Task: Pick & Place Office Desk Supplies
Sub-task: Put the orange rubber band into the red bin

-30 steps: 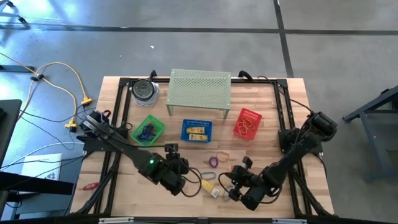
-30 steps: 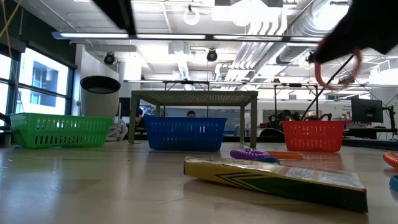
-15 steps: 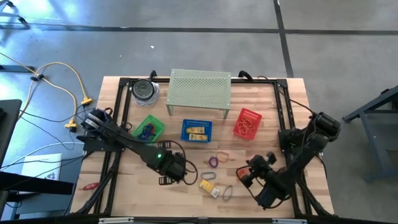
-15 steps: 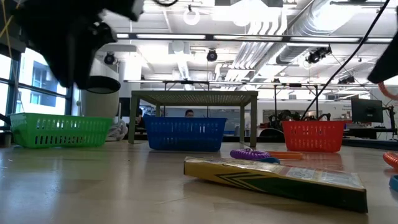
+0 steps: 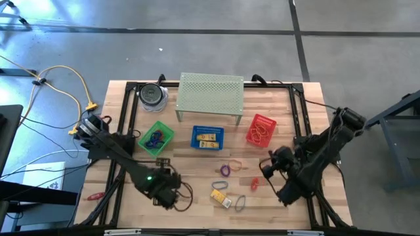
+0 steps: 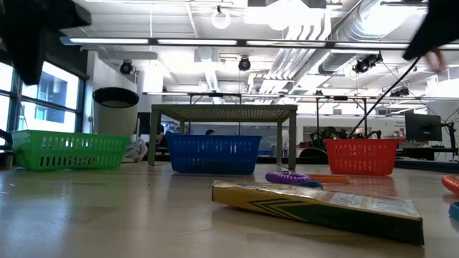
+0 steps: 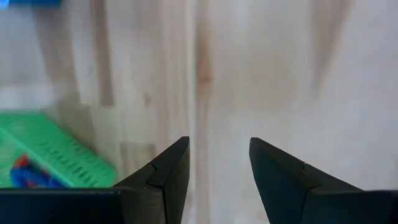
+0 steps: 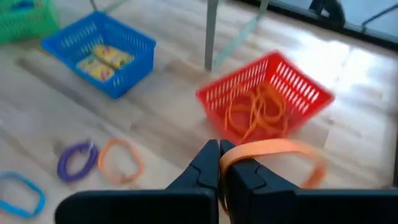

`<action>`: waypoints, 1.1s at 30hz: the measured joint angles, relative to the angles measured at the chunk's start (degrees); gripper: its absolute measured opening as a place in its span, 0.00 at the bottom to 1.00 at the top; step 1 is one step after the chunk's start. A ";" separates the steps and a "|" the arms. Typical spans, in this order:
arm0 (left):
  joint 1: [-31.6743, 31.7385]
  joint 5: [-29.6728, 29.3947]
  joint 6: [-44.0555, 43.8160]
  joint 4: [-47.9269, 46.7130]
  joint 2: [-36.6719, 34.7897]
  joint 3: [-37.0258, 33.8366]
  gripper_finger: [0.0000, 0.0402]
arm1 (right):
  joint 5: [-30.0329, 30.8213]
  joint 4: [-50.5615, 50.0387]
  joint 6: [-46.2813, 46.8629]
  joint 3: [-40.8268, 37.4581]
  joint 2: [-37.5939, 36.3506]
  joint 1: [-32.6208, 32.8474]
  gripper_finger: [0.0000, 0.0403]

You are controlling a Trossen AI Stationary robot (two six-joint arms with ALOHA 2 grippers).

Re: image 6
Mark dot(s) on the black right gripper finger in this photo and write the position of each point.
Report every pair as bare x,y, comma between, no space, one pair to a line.
437,36

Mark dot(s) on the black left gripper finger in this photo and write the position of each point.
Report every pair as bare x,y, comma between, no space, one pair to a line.
28,57

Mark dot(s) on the orange coil wristband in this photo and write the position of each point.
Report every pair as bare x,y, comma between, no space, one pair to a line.
452,184

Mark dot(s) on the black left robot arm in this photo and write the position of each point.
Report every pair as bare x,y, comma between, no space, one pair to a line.
3,138

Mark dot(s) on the black office chair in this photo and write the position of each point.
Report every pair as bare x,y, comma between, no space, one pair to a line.
312,153

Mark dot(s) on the large window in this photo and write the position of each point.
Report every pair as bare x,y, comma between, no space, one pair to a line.
54,93

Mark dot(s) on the black ceiling spotlight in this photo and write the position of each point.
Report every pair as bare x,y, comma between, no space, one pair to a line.
365,62
244,63
126,67

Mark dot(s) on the black computer monitor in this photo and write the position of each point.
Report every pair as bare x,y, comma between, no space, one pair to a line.
423,127

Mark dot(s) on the green plastic basket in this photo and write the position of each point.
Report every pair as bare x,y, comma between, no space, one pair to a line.
71,150

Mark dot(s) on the white cylindrical container black rim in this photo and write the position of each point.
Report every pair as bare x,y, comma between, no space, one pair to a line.
114,118

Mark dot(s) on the red plastic basket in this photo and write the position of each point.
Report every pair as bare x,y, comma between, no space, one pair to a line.
358,157

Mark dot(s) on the person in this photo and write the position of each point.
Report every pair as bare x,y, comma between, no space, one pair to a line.
210,132
160,133

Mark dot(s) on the linear ceiling light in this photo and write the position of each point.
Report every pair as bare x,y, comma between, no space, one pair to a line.
197,42

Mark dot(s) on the orange rubber band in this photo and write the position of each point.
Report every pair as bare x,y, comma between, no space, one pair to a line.
330,178

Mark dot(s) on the green perforated metal shelf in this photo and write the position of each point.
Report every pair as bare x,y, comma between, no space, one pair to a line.
222,106

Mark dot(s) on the purple coil wristband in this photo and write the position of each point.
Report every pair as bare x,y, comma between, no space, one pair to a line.
287,178

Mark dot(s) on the blue plastic basket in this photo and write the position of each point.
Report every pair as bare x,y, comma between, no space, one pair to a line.
215,154

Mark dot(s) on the yellow crayon box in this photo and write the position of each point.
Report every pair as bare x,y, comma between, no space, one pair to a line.
315,211

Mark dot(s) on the silver ventilation duct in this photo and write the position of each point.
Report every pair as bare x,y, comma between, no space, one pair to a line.
358,28

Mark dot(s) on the black aluminium frame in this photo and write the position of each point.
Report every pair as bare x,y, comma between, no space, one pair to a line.
272,160

